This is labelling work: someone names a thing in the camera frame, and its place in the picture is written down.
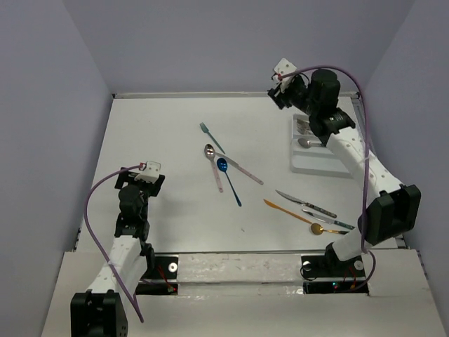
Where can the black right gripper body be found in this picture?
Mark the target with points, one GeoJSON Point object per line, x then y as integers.
{"type": "Point", "coordinates": [297, 94]}

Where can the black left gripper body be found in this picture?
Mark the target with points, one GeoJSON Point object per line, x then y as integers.
{"type": "Point", "coordinates": [145, 189]}

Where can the silver fork black speckled handle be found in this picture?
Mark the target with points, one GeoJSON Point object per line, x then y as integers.
{"type": "Point", "coordinates": [302, 124]}

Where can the silver spoon teal speckled handle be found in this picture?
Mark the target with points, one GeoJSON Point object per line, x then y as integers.
{"type": "Point", "coordinates": [306, 143]}

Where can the silver spoon pink handle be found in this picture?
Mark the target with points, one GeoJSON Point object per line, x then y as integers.
{"type": "Point", "coordinates": [210, 155]}

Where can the silver knife pink handle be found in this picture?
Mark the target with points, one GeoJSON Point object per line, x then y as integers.
{"type": "Point", "coordinates": [239, 168]}

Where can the blue spoon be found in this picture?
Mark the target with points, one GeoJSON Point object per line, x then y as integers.
{"type": "Point", "coordinates": [223, 166]}

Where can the teal fork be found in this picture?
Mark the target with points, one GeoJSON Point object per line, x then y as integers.
{"type": "Point", "coordinates": [206, 130]}

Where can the silver fork slim handle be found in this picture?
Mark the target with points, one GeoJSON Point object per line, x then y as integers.
{"type": "Point", "coordinates": [304, 131]}

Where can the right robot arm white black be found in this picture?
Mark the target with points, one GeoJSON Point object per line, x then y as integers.
{"type": "Point", "coordinates": [389, 207]}

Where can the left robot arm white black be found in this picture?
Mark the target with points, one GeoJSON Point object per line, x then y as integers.
{"type": "Point", "coordinates": [100, 309]}

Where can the white compartment tray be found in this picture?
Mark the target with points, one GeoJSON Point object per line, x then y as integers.
{"type": "Point", "coordinates": [318, 161]}

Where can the small silver knife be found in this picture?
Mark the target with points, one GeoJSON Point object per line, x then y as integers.
{"type": "Point", "coordinates": [328, 220]}

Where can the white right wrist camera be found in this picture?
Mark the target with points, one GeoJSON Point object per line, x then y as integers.
{"type": "Point", "coordinates": [283, 73]}

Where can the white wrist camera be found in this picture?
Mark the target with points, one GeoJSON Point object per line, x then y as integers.
{"type": "Point", "coordinates": [149, 172]}
{"type": "Point", "coordinates": [283, 73]}

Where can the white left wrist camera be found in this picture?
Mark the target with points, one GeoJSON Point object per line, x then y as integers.
{"type": "Point", "coordinates": [149, 172]}

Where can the knife black speckled handle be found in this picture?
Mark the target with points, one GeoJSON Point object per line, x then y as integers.
{"type": "Point", "coordinates": [307, 204]}

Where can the gold spoon orange handle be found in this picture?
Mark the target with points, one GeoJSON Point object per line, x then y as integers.
{"type": "Point", "coordinates": [277, 207]}

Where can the gold utensil teal handle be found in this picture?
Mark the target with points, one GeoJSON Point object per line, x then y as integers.
{"type": "Point", "coordinates": [317, 229]}

